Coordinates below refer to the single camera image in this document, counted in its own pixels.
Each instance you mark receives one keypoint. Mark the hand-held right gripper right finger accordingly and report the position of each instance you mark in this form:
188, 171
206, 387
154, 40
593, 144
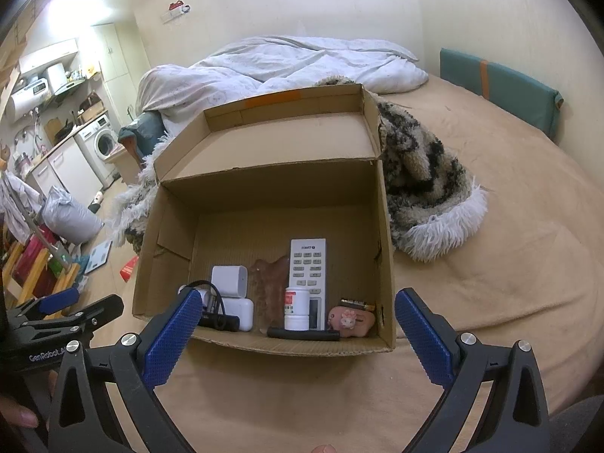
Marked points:
422, 335

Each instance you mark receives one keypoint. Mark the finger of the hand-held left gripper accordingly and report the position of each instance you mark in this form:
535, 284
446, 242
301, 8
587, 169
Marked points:
101, 306
59, 299

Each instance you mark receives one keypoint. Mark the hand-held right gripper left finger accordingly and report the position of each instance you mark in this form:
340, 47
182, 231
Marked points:
174, 335

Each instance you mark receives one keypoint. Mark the pink pig comb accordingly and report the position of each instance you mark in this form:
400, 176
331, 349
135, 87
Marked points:
351, 323

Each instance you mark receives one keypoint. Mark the translucent brown gecko toy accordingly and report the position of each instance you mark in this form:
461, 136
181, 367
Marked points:
271, 278

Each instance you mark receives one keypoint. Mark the black printed tube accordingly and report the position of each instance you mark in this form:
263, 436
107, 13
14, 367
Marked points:
306, 334

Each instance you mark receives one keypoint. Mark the white bottle with red label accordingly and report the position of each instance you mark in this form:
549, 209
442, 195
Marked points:
296, 311

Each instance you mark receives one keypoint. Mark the white remote control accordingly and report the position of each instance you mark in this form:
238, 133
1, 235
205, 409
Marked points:
309, 259

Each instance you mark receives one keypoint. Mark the cardboard box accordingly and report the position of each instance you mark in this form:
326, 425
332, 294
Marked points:
283, 198

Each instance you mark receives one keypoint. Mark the person's left hand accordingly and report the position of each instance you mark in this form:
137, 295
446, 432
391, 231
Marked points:
19, 417

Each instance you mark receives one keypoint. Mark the yellow wooden rack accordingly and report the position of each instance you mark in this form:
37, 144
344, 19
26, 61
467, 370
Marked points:
28, 273

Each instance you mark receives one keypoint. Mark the red packet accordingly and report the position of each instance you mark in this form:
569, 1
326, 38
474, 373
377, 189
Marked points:
129, 269

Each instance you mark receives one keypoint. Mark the bathroom scale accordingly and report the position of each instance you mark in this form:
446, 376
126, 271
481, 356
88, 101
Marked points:
98, 255

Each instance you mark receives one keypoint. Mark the grey stuffed plastic bag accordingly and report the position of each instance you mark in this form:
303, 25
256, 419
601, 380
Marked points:
71, 219

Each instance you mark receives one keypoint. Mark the slipper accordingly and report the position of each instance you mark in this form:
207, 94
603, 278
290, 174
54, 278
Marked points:
96, 202

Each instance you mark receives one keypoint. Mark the hanging white clothing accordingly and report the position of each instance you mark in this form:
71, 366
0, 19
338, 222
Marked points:
19, 203

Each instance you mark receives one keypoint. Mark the white kitchen base cabinet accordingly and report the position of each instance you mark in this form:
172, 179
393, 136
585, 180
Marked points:
68, 170

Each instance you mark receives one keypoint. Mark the small beige table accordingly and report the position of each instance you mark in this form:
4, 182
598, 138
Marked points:
123, 163

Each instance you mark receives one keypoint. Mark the leopard print fluffy blanket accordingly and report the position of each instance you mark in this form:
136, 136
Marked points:
424, 184

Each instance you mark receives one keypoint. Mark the white washing machine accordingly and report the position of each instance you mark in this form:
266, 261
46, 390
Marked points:
101, 144

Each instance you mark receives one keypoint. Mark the person's grey trousers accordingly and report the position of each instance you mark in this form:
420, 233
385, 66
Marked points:
580, 429

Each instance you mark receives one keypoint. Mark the white water heater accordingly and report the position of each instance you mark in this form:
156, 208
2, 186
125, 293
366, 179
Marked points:
26, 99

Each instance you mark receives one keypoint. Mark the white range hood cylinder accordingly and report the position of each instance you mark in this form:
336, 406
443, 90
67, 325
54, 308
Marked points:
56, 78

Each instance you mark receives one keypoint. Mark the tall cream cupboard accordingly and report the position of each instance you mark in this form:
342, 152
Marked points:
115, 52

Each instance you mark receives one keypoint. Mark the teal headboard cushion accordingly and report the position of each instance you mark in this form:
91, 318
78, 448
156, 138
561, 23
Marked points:
505, 87

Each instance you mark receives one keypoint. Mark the white duvet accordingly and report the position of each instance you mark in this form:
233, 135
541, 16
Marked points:
283, 66

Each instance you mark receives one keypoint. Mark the white wall cabinets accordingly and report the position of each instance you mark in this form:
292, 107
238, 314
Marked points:
47, 54

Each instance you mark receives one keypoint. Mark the wall power strip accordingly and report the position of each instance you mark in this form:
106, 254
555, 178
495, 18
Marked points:
175, 10

